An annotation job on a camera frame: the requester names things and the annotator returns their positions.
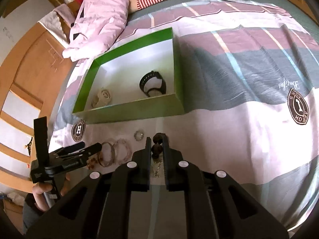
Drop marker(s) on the gold bangle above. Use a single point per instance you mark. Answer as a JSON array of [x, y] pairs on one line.
[[113, 151]]

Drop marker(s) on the person's left hand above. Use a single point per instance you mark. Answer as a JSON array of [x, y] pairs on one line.
[[41, 195]]

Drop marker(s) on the white panel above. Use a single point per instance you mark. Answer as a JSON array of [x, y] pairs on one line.
[[17, 25]]

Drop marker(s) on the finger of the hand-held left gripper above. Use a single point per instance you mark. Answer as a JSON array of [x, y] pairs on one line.
[[74, 146], [92, 150]]

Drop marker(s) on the green cardboard box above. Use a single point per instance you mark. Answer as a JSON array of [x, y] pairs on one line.
[[129, 109]]

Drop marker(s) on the person's left forearm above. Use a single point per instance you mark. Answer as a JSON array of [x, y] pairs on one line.
[[28, 214]]

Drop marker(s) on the pale patterned cloth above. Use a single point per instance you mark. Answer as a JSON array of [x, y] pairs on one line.
[[53, 20]]

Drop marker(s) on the wooden wardrobe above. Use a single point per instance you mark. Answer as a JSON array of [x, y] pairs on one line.
[[32, 67]]

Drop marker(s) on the black wristwatch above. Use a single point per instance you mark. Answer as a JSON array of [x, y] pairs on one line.
[[143, 81]]

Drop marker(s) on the pink padded jacket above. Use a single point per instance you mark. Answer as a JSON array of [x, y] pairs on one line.
[[99, 17]]

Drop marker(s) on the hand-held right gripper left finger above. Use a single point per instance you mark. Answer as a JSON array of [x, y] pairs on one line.
[[149, 145]]

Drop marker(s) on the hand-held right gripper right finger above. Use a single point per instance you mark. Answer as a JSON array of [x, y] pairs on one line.
[[165, 147]]

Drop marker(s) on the printed plaid quilt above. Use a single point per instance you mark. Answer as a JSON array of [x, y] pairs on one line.
[[236, 117]]

